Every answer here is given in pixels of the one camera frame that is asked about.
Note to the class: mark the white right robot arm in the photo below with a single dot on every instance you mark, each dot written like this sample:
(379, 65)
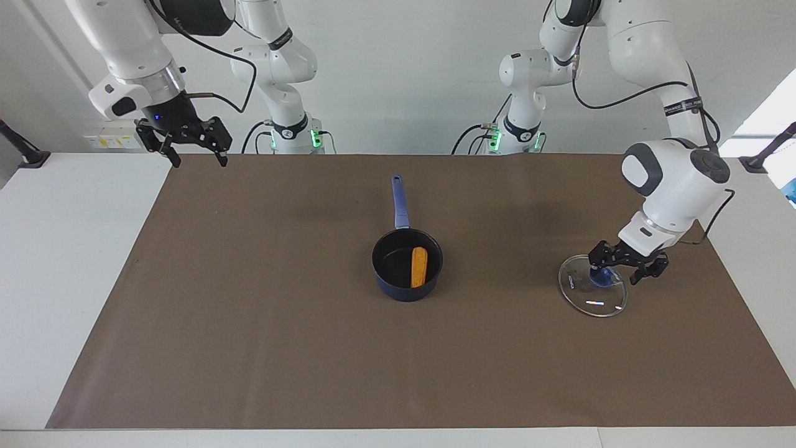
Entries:
(273, 68)

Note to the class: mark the orange corn cob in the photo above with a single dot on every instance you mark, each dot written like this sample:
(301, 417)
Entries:
(419, 267)

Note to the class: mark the brown table mat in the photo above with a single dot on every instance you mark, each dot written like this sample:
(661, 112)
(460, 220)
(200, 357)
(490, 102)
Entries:
(528, 361)

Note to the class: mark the blue object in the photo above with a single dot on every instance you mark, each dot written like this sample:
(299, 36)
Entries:
(791, 191)

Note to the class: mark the black clamp stand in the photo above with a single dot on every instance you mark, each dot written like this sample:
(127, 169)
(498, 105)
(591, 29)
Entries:
(31, 158)
(755, 163)

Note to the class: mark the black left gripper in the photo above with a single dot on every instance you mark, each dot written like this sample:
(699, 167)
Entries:
(634, 255)

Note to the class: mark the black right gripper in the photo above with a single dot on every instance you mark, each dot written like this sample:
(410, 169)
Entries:
(174, 118)

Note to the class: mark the glass lid blue knob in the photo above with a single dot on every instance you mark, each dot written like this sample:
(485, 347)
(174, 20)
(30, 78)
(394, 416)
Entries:
(591, 298)

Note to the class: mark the white wall socket box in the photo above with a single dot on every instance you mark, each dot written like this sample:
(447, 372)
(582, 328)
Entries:
(109, 142)

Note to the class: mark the dark blue saucepan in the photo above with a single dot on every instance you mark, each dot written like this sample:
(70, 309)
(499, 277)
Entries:
(398, 205)

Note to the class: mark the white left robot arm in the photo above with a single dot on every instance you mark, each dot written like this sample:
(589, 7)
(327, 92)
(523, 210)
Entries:
(678, 180)

